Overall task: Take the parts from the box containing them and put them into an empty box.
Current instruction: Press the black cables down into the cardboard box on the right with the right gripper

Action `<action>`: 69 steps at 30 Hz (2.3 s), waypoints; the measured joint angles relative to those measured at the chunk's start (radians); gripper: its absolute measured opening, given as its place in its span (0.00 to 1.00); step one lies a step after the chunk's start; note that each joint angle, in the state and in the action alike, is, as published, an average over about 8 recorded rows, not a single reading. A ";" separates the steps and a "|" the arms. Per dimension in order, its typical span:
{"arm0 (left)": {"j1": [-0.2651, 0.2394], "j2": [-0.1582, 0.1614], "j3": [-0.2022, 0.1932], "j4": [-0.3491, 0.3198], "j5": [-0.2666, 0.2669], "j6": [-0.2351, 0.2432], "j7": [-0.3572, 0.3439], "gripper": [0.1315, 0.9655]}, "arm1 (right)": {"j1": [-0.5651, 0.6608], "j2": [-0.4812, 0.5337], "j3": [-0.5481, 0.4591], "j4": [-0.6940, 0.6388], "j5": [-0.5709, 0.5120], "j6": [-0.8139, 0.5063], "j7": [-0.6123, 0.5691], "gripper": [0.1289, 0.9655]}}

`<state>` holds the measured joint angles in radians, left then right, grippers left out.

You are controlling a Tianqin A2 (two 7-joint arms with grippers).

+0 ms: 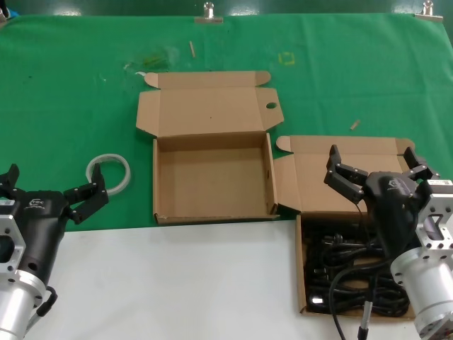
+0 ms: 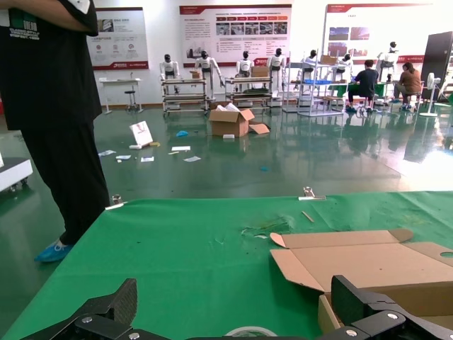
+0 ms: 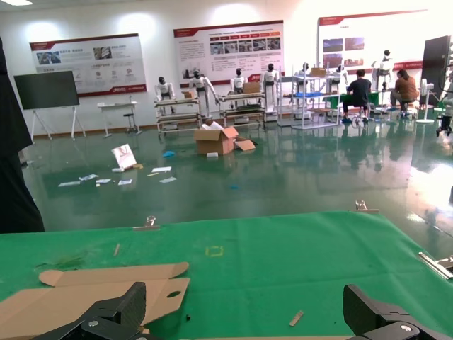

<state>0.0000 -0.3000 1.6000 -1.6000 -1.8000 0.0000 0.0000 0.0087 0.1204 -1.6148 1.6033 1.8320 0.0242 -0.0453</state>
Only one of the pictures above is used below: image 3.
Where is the black stool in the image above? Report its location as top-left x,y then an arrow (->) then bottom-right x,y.
122,113 -> 142,135

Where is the small tilted white box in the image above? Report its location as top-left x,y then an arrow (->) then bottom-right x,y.
111,144 -> 137,171

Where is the metal frame workbench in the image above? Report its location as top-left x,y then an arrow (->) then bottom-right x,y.
219,91 -> 266,130
154,98 -> 202,137

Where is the dark black draped object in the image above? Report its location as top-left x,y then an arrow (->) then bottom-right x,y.
0,35 -> 46,234

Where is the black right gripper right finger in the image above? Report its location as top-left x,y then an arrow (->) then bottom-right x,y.
343,284 -> 453,340

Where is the white metal rack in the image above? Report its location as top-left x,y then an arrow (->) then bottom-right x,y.
277,65 -> 340,130

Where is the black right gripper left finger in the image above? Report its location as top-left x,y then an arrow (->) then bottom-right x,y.
33,282 -> 151,340

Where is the black screen on stand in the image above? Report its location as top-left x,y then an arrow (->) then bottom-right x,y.
13,70 -> 87,141

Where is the black cabinet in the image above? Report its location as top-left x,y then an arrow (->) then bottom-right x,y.
423,35 -> 452,107

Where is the open brown cardboard box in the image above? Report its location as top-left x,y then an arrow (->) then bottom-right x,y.
0,261 -> 191,340

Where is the grey robot machine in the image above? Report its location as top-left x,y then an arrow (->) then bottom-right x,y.
435,52 -> 453,137

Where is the silver binder clip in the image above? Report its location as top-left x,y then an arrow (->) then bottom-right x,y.
133,215 -> 161,232
417,251 -> 453,281
349,200 -> 380,214

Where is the red white wall poster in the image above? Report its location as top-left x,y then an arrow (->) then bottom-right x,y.
30,33 -> 148,97
173,20 -> 286,88
317,9 -> 431,77

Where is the white standing fan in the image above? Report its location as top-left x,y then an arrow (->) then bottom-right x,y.
415,78 -> 436,124

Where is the large open cardboard box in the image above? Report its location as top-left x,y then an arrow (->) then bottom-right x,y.
193,125 -> 240,156

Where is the seated person brown shirt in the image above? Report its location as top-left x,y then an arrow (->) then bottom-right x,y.
391,69 -> 420,120

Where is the seated person black shirt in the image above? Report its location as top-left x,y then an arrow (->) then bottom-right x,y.
341,69 -> 372,123

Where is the green cloth table mat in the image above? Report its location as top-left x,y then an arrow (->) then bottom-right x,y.
0,209 -> 453,340

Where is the small white table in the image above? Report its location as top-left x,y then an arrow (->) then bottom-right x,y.
97,101 -> 139,139

